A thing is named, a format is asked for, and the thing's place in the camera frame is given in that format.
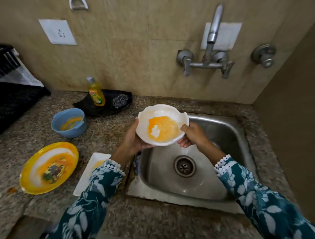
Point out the person's right hand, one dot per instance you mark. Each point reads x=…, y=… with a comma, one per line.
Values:
x=194, y=135

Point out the person's left hand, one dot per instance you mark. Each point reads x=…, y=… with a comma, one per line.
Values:
x=133, y=144

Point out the person's right thumb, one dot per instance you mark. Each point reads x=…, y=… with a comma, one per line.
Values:
x=185, y=127

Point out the person's left thumb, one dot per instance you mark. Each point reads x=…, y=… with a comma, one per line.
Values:
x=137, y=125

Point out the white scalloped bowl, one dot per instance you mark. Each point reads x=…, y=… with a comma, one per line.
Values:
x=162, y=125

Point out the person's right forearm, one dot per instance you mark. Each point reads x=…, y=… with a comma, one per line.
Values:
x=251, y=189

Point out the person's left forearm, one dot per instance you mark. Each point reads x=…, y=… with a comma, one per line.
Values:
x=91, y=199

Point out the steel wool scrubber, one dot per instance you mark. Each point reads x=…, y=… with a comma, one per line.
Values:
x=120, y=101

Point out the sink drain strainer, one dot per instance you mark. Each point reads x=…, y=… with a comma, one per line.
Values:
x=184, y=166

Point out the black leaf-shaped tray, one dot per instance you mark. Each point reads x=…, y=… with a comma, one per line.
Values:
x=103, y=104

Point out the stainless steel sink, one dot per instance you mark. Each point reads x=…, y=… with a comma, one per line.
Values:
x=196, y=167

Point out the yellow dish soap bottle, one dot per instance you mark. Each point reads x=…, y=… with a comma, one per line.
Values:
x=96, y=92

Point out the white square plate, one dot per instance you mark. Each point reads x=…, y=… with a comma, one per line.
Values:
x=89, y=172

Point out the blue plastic bowl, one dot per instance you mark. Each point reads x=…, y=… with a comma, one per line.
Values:
x=69, y=123

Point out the yellow round plate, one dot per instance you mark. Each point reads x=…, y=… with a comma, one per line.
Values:
x=49, y=168

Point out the black dish drying rack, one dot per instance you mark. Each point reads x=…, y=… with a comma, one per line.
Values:
x=14, y=98

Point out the white drainer tray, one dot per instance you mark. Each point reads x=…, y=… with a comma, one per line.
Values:
x=22, y=73

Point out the chrome wall mixer tap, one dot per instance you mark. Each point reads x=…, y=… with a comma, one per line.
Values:
x=209, y=49

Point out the chrome wall valve knob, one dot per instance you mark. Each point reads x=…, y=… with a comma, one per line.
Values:
x=263, y=55

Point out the white wall socket plate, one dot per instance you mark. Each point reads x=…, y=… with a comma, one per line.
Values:
x=58, y=32

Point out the metal wall hook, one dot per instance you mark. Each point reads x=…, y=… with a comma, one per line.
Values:
x=78, y=4

